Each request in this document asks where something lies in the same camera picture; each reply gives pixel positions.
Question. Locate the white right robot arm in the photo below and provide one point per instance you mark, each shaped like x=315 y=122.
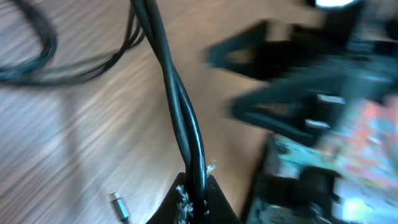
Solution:
x=350 y=175

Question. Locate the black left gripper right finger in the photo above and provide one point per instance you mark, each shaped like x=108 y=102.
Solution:
x=219 y=211

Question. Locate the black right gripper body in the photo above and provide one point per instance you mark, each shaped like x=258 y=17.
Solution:
x=313 y=76

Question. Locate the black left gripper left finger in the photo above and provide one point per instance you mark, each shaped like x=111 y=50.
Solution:
x=176 y=208

